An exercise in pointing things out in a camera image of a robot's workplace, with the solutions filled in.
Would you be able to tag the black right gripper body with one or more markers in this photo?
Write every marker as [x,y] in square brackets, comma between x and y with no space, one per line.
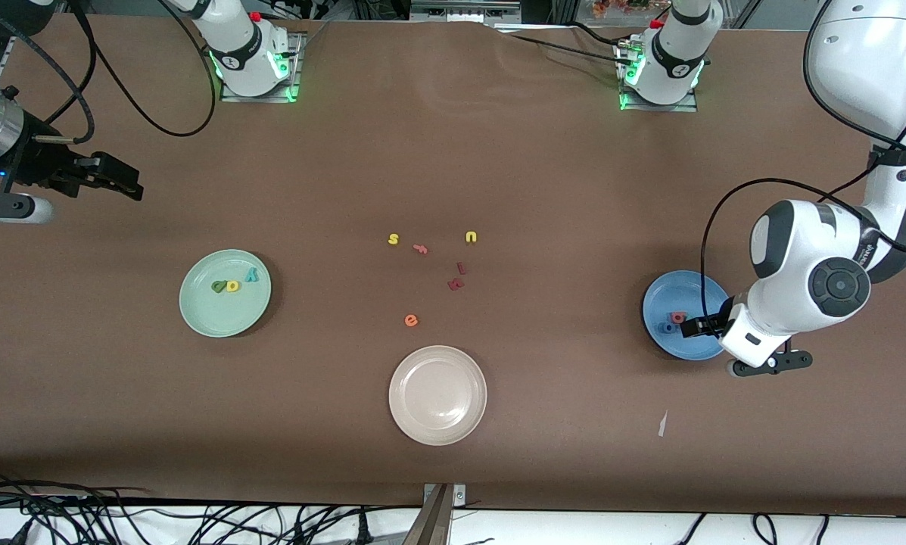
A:
[38,164]

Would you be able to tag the pink foam letter b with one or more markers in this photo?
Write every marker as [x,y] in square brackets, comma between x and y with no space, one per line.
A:
[678,318]

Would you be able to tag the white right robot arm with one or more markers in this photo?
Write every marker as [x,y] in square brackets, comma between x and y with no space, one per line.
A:
[241,53]

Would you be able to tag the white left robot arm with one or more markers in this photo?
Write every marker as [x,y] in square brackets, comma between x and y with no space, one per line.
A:
[801,257]

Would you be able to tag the blue round plate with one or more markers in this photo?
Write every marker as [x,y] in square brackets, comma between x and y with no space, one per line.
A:
[664,295]

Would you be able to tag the small grey paper scrap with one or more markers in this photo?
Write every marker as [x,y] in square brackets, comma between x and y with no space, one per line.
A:
[662,424]

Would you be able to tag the pale green round plate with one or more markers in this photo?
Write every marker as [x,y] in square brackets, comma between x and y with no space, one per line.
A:
[218,318]

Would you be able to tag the brown table mat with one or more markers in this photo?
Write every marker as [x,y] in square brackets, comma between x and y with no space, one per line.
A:
[119,416]

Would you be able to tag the beige round plate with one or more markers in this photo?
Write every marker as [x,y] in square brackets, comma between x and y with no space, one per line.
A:
[437,395]

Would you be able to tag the orange dried flowers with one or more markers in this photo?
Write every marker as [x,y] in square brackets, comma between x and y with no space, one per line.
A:
[619,7]

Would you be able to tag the grey-brown stand pole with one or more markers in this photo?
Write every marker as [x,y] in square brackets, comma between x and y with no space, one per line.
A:
[430,526]

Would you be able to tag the grey power strip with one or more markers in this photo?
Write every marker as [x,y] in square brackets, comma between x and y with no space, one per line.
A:
[468,9]

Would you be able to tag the aluminium frame profile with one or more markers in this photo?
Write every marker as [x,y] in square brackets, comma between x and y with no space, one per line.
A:
[4,57]

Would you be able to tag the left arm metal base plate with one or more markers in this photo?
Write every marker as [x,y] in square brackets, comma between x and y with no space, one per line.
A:
[687,108]

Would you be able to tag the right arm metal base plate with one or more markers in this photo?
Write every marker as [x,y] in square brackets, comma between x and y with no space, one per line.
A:
[297,60]

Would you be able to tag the silver metal table bracket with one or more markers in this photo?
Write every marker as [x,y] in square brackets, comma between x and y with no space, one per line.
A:
[459,493]

